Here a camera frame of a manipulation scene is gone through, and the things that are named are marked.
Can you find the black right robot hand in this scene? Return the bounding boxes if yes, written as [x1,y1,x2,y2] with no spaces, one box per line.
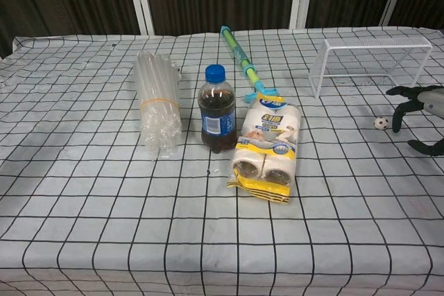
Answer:
[386,85,444,157]

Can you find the packaged lint roller refills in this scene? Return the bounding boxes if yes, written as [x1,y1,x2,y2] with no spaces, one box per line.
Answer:
[226,95,301,204]

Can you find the green and teal water pump toy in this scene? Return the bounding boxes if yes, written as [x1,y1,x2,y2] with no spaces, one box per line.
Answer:
[219,25,279,103]

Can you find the cola bottle with blue cap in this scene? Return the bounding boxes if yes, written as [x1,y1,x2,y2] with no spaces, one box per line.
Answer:
[197,64,238,155]

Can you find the white black grid tablecloth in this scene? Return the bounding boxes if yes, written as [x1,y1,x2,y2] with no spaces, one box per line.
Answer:
[0,26,444,296]

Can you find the white wire mesh goal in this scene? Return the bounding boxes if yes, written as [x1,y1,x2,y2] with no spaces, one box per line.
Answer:
[308,34,434,100]

